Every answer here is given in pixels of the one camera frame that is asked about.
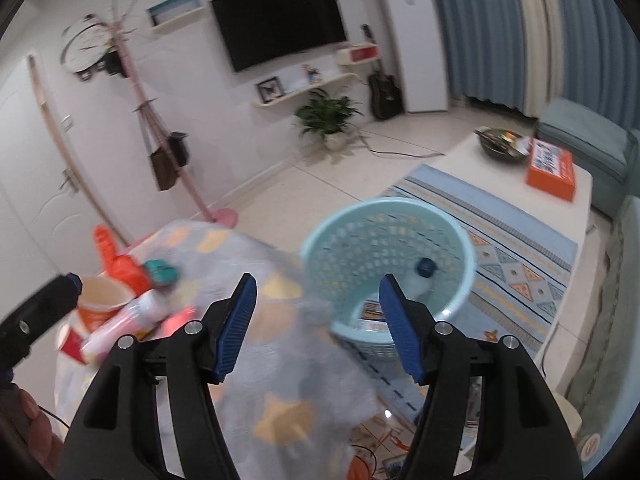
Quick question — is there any blue curtain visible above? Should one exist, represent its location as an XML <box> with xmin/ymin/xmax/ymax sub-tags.
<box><xmin>427</xmin><ymin>0</ymin><xmax>531</xmax><ymax>111</ymax></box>
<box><xmin>550</xmin><ymin>0</ymin><xmax>640</xmax><ymax>131</ymax></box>

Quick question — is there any white plastic bottle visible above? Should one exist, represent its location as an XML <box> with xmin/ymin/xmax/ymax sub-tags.
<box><xmin>80</xmin><ymin>292</ymin><xmax>168</xmax><ymax>363</ymax></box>

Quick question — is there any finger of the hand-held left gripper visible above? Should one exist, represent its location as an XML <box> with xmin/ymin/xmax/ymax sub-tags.
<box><xmin>0</xmin><ymin>272</ymin><xmax>83</xmax><ymax>368</ymax></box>

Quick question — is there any black picture frame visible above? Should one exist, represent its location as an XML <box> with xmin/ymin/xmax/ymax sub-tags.
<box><xmin>256</xmin><ymin>76</ymin><xmax>285</xmax><ymax>103</ymax></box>

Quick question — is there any white bottle with blue cap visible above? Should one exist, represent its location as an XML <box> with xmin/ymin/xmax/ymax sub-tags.
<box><xmin>405</xmin><ymin>257</ymin><xmax>441</xmax><ymax>301</ymax></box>

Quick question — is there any small black bag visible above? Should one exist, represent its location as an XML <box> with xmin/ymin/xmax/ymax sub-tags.
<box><xmin>167</xmin><ymin>131</ymin><xmax>190</xmax><ymax>167</ymax></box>

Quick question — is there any person's left hand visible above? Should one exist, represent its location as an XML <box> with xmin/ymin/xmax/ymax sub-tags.
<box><xmin>14</xmin><ymin>389</ymin><xmax>63</xmax><ymax>477</ymax></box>

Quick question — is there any short curved white shelf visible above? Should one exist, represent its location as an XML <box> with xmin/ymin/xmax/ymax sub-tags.
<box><xmin>251</xmin><ymin>72</ymin><xmax>360</xmax><ymax>108</ymax></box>

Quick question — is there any light blue plastic basket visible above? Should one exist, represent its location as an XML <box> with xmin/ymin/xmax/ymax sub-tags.
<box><xmin>300</xmin><ymin>197</ymin><xmax>477</xmax><ymax>361</ymax></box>

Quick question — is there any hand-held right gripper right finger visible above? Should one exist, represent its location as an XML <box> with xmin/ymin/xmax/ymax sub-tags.
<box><xmin>378</xmin><ymin>274</ymin><xmax>585</xmax><ymax>480</ymax></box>

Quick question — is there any white door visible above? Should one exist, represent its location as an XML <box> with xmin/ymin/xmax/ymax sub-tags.
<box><xmin>0</xmin><ymin>52</ymin><xmax>132</xmax><ymax>283</ymax></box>

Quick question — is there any teal sofa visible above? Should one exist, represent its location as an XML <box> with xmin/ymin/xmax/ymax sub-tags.
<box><xmin>535</xmin><ymin>97</ymin><xmax>640</xmax><ymax>217</ymax></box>

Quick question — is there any black acoustic guitar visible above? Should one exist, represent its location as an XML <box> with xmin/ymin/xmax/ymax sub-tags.
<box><xmin>361</xmin><ymin>24</ymin><xmax>405</xmax><ymax>121</ymax></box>

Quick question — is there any black hat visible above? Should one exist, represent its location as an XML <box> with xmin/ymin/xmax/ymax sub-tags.
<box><xmin>102</xmin><ymin>47</ymin><xmax>130</xmax><ymax>78</ymax></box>

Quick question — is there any small teal container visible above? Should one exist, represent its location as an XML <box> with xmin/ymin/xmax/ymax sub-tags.
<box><xmin>145</xmin><ymin>258</ymin><xmax>180</xmax><ymax>288</ymax></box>

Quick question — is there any potted green plant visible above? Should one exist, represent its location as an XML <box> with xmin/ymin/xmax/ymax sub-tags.
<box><xmin>292</xmin><ymin>87</ymin><xmax>363</xmax><ymax>151</ymax></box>

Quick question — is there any long blue box shelf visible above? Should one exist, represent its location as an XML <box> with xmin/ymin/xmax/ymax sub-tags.
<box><xmin>146</xmin><ymin>0</ymin><xmax>207</xmax><ymax>31</ymax></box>

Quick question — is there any black floor cable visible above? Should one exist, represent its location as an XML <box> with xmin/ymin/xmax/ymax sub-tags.
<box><xmin>356</xmin><ymin>129</ymin><xmax>444</xmax><ymax>157</ymax></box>

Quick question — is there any orange cardboard box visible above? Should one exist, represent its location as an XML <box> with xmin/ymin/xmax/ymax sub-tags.
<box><xmin>526</xmin><ymin>138</ymin><xmax>578</xmax><ymax>203</ymax></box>

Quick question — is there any panda wall clock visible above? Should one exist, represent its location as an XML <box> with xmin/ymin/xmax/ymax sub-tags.
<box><xmin>62</xmin><ymin>12</ymin><xmax>118</xmax><ymax>81</ymax></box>

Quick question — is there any printed floor mat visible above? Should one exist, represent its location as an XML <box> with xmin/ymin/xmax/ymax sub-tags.
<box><xmin>350</xmin><ymin>395</ymin><xmax>426</xmax><ymax>480</ymax></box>

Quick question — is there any scale-patterned tablecloth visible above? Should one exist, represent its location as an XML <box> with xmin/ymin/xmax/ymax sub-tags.
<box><xmin>55</xmin><ymin>217</ymin><xmax>381</xmax><ymax>480</ymax></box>

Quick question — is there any white standing air conditioner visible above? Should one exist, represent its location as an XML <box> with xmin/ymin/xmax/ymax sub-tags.
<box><xmin>374</xmin><ymin>0</ymin><xmax>450</xmax><ymax>113</ymax></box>

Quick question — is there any dark bowl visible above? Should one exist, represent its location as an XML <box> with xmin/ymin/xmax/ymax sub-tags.
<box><xmin>474</xmin><ymin>127</ymin><xmax>533</xmax><ymax>163</ymax></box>

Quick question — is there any pink coat rack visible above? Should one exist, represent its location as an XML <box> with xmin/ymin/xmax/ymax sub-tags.
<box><xmin>105</xmin><ymin>0</ymin><xmax>238</xmax><ymax>228</ymax></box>

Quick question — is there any white and red box shelf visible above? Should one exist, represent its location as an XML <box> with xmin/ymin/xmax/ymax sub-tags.
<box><xmin>335</xmin><ymin>44</ymin><xmax>378</xmax><ymax>66</ymax></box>

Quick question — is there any blue patterned cloth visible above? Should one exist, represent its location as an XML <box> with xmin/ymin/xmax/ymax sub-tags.
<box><xmin>380</xmin><ymin>162</ymin><xmax>578</xmax><ymax>361</ymax></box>

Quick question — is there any black flat-screen television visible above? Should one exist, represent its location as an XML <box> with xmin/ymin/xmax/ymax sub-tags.
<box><xmin>211</xmin><ymin>0</ymin><xmax>348</xmax><ymax>73</ymax></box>

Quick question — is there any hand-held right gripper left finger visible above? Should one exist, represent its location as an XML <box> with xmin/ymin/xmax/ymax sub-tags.
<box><xmin>57</xmin><ymin>273</ymin><xmax>258</xmax><ymax>480</ymax></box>

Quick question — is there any cream curtain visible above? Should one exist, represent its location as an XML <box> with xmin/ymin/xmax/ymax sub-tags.
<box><xmin>510</xmin><ymin>0</ymin><xmax>576</xmax><ymax>121</ymax></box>

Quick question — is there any brown tote bag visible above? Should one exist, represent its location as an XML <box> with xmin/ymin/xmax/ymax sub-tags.
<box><xmin>142</xmin><ymin>105</ymin><xmax>179</xmax><ymax>192</ymax></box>

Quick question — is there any orange printed packet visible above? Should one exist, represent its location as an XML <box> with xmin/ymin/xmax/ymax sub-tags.
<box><xmin>360</xmin><ymin>300</ymin><xmax>388</xmax><ymax>332</ymax></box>

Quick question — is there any orange and white paper cup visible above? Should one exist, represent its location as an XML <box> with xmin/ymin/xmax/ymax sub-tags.
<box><xmin>60</xmin><ymin>275</ymin><xmax>133</xmax><ymax>361</ymax></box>

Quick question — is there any orange plastic bag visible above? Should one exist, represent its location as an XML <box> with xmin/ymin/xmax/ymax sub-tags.
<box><xmin>94</xmin><ymin>225</ymin><xmax>152</xmax><ymax>297</ymax></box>

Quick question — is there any white coffee table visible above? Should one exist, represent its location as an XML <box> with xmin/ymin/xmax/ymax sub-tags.
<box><xmin>380</xmin><ymin>130</ymin><xmax>594</xmax><ymax>396</ymax></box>

